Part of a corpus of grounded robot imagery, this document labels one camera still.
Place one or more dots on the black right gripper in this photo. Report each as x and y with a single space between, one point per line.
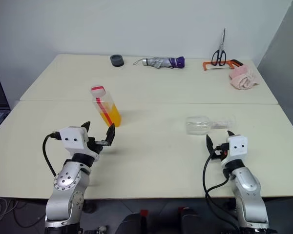
221 150

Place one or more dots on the black table foot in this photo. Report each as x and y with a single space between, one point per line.
89 207

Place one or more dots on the small white floor object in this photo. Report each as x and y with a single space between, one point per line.
102 228

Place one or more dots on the white and red bottle cap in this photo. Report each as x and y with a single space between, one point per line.
97 91

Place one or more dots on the pink towel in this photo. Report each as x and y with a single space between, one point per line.
241 79

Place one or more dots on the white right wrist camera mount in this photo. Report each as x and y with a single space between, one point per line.
238 151

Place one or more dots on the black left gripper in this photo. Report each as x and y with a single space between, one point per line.
94 143

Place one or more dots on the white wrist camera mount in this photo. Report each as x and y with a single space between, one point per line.
238 151
73 136

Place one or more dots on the orange juice bottle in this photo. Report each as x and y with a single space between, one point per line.
112 114

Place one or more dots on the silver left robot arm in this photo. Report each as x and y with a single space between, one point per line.
66 180

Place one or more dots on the dark rounded shape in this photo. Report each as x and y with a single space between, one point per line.
131 224
191 223

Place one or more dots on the orange hacksaw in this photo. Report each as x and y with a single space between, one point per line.
205 64

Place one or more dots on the clear plastic bottle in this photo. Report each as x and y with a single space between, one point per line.
197 125

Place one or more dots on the folded silver purple umbrella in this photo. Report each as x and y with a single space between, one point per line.
161 62

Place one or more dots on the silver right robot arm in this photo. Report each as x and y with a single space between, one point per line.
249 190

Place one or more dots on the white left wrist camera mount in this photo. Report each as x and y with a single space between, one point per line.
73 136

